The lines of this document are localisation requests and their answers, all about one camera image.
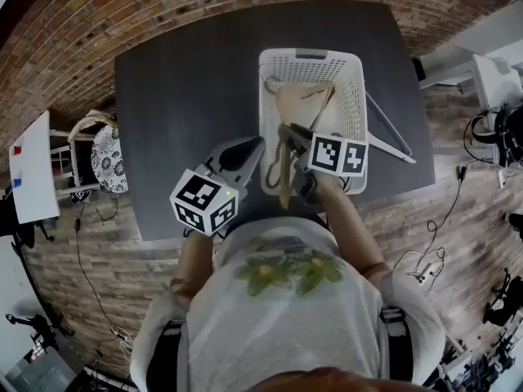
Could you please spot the person's white printed t-shirt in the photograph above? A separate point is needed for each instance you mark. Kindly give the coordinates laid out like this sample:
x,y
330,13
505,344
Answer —
x,y
265,333

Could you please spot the light wooden hanger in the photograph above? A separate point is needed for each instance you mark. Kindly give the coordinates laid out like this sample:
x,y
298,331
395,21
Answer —
x,y
298,104

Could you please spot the black headset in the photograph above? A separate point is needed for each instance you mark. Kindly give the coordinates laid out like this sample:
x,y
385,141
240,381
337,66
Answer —
x,y
474,135

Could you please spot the white plastic hanger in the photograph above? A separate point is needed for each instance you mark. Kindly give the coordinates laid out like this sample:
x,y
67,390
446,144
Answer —
x,y
394,147

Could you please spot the white wooden chair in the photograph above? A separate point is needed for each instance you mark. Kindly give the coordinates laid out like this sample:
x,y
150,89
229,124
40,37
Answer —
x,y
61,157

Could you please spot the black power adapter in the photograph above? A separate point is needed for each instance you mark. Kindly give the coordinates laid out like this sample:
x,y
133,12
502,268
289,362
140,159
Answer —
x,y
462,172

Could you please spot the floral round seat cushion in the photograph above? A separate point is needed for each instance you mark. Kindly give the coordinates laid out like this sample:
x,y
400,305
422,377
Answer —
x,y
108,159

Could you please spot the black tripod stand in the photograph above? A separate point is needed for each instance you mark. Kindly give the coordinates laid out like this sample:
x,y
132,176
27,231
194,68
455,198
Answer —
x,y
38,329

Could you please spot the black swivel chair base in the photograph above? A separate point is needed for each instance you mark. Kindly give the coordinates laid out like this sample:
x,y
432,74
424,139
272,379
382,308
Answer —
x,y
500,308

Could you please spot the white plastic laundry basket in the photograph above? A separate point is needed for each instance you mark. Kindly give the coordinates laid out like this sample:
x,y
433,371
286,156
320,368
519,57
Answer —
x,y
351,96

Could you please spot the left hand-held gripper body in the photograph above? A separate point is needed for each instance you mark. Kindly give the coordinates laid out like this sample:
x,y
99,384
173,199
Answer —
x,y
202,202

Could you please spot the person's left forearm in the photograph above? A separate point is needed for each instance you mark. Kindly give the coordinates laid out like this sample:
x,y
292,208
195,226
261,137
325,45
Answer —
x,y
196,264

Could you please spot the person's right forearm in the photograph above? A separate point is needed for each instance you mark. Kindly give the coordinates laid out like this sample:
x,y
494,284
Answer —
x,y
355,227

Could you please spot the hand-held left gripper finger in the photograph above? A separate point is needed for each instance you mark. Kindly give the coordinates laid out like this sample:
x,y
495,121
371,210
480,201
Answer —
x,y
249,170
214,157

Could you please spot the white desk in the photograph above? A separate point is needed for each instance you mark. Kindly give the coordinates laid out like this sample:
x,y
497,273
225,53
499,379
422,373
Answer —
x,y
486,76

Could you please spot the black office chair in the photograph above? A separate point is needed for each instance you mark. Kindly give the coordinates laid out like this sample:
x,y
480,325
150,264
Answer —
x,y
20,227

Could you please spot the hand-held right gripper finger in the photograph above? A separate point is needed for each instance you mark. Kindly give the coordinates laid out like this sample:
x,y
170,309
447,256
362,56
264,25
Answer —
x,y
306,141
291,139

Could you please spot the black bag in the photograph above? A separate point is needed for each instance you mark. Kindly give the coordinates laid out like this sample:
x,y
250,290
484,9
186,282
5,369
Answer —
x,y
508,137

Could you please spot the gold metal hanger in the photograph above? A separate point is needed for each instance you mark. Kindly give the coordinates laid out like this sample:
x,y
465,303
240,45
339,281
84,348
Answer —
x,y
273,170

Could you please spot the blue cup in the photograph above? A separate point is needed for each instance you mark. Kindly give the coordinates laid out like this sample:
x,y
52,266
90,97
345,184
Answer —
x,y
17,183

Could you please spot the white power strip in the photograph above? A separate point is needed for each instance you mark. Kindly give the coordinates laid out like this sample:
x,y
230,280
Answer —
x,y
502,178
424,277

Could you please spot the black-and-white printed marker cube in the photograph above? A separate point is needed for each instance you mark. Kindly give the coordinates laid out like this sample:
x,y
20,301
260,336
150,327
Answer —
x,y
80,197

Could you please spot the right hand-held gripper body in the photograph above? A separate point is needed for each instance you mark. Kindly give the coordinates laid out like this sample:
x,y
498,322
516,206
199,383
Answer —
x,y
337,155

